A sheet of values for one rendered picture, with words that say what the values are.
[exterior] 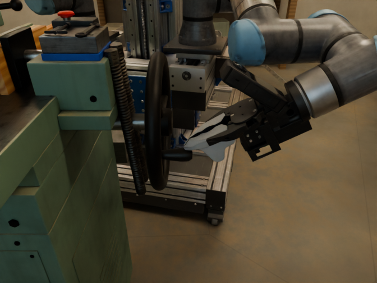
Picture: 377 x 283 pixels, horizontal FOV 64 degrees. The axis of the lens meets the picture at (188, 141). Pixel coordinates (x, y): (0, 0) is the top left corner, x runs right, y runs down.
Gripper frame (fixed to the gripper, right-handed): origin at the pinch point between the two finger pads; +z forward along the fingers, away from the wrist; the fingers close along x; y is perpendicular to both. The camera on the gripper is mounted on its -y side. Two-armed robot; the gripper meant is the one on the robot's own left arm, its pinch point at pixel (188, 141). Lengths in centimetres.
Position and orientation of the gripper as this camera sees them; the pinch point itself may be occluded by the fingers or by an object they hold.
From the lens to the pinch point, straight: 53.5
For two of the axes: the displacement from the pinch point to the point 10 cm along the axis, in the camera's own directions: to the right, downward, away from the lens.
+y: 5.0, 7.4, 4.5
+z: -8.7, 4.2, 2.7
